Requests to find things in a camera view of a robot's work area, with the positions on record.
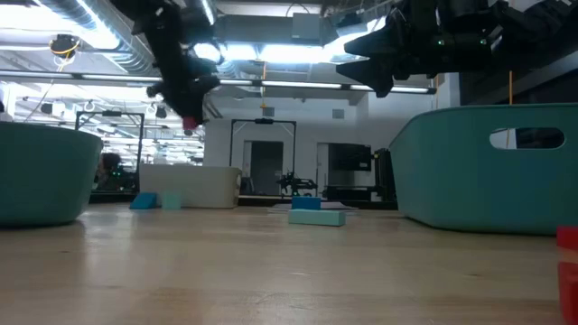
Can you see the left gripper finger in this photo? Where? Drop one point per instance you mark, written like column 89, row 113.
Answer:
column 196, row 106
column 179, row 106

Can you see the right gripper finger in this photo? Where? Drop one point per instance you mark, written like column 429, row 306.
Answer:
column 384, row 43
column 375, row 74

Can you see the long red block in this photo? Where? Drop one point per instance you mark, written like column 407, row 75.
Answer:
column 190, row 124

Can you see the light blue cube block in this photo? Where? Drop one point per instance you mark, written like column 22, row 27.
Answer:
column 171, row 201

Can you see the dark blue wedge block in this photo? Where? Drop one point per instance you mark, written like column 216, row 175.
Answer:
column 144, row 202

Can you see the light blue rectangular block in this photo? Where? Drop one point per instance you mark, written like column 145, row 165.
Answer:
column 318, row 218

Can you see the red rectangular block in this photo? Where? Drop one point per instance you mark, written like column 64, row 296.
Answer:
column 568, row 239
column 570, row 293

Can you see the black background robot arm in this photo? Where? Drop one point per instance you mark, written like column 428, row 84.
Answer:
column 295, row 184

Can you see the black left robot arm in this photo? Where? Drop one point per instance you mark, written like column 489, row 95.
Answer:
column 162, row 27

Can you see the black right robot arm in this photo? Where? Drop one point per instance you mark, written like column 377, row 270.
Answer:
column 533, row 27

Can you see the long ceiling light strip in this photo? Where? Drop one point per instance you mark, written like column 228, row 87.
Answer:
column 298, row 84

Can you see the light grey plastic bin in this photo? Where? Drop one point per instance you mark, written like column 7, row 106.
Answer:
column 194, row 185

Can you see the grey ceiling box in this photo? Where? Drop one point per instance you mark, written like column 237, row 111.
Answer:
column 306, row 26

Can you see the person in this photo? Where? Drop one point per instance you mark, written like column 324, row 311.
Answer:
column 109, row 162

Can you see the dark grey door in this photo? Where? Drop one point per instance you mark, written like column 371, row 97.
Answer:
column 266, row 162

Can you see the black tower cabinet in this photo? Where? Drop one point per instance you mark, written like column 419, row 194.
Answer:
column 385, row 173

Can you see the black round ceiling device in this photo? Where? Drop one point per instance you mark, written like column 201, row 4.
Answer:
column 64, row 45

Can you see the dark blue triangular block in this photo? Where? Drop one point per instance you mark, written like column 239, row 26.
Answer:
column 306, row 203

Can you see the teal plastic tub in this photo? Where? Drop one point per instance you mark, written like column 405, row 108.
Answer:
column 45, row 176

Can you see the grey wall vent grille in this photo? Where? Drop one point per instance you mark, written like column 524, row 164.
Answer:
column 338, row 114
column 268, row 111

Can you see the black background rig frame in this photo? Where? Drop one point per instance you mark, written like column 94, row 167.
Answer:
column 110, row 114
column 263, row 121

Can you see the round silver ventilation duct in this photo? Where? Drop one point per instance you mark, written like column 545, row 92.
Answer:
column 207, row 11

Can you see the black wall monitor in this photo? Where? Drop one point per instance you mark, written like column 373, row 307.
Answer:
column 350, row 157

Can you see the large corrugated silver duct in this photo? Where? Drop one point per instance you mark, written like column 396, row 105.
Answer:
column 90, row 27

